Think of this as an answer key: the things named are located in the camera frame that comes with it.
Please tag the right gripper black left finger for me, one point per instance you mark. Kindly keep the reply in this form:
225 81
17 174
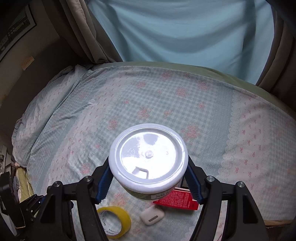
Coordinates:
54 217

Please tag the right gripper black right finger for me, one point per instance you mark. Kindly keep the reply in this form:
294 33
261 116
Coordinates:
231 203

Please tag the yellow tape roll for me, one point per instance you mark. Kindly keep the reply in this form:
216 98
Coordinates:
115 221

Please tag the red cardboard box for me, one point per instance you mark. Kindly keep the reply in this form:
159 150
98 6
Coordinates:
179 198

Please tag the white earbuds case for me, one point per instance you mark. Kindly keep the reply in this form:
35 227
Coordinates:
152 215

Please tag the green jar white lid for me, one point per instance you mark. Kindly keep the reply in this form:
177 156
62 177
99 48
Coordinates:
148 160

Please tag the brown cardboard box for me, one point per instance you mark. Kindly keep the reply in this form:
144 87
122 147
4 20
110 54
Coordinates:
271 223

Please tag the checkered floral bed sheet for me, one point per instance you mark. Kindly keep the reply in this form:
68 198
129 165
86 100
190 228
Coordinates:
234 130

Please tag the white pillow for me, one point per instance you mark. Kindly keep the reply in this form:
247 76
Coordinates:
28 128

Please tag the beige curtain right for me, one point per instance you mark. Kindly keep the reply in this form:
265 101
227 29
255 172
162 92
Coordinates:
278 75

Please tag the beige curtain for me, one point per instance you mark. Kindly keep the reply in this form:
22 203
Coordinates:
278 75
91 36

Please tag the beige curtain left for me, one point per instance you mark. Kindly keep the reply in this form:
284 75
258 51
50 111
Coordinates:
91 36

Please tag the light blue hanging cloth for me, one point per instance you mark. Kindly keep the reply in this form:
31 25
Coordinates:
233 37

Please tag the framed wall poster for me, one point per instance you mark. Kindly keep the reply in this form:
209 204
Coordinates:
23 23

